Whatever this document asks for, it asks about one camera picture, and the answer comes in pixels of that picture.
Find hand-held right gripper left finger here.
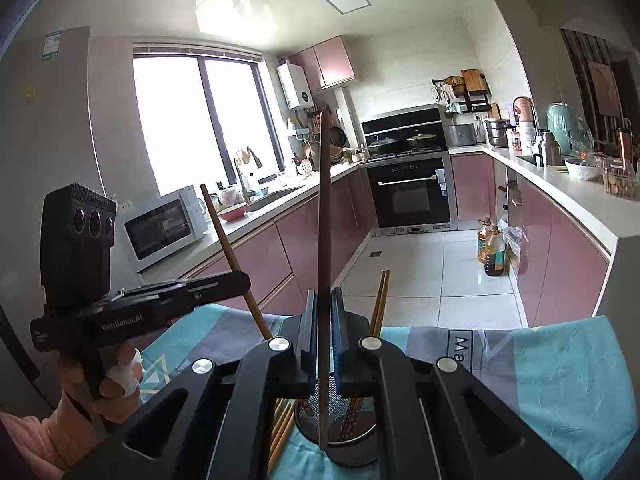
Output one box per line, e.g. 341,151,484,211
65,289,321,480

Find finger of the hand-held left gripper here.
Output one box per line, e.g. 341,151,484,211
118,281,191,299
149,272,252,322

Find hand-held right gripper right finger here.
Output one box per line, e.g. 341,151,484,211
330,287,581,480

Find black mesh utensil holder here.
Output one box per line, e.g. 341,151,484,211
292,390,379,468

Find dark brown chopstick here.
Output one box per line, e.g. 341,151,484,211
316,112,335,451

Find person's left hand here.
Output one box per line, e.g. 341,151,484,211
56,342,144,424

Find white microwave oven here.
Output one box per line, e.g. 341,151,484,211
117,185,211,274

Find red bowl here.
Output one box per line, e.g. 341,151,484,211
217,202,249,223

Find pink kitchen base cabinets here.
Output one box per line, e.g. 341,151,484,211
449,146,615,329
140,162,373,333

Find grey refrigerator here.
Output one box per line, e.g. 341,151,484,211
0,25,151,311

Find built-in black oven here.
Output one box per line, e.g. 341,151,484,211
365,152,457,237

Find kitchen window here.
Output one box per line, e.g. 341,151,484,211
132,44,282,197

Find yellow cooking oil bottle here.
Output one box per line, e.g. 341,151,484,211
476,217,494,265

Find dark cooking oil bottle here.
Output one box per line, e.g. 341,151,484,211
484,225,507,277

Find black wok with lid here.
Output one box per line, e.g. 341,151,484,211
367,134,401,157

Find clear plastic bag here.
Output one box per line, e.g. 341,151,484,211
500,212,524,271

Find teal grey printed tablecloth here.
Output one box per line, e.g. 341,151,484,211
135,302,638,480

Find dark pot with lid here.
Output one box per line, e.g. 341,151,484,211
406,132,444,150

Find white water heater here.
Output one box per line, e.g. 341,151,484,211
276,60,314,111

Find black range hood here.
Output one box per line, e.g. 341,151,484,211
360,104,448,153

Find silver countertop appliance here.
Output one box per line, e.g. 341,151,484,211
448,123,477,148

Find stainless steel stock pot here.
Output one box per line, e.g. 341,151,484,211
484,117,511,149

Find steel thermos flask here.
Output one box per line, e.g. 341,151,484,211
532,130,564,167

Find pink white countertop appliance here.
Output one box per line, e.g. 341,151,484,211
511,96,539,155

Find wooden cutting board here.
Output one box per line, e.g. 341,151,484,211
461,68,485,94

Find white bowl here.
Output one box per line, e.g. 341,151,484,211
565,157,601,181

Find mint green appliance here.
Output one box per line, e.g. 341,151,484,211
546,102,582,157

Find clear snack container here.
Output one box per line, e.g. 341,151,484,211
602,157,639,197

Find copper coloured bottle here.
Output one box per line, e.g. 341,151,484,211
615,127,635,162

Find pink wall cabinet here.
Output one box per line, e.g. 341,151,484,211
290,35,357,92

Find black wall rack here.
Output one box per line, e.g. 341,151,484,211
431,67,494,114

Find framed wall picture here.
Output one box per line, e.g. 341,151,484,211
586,60,624,119

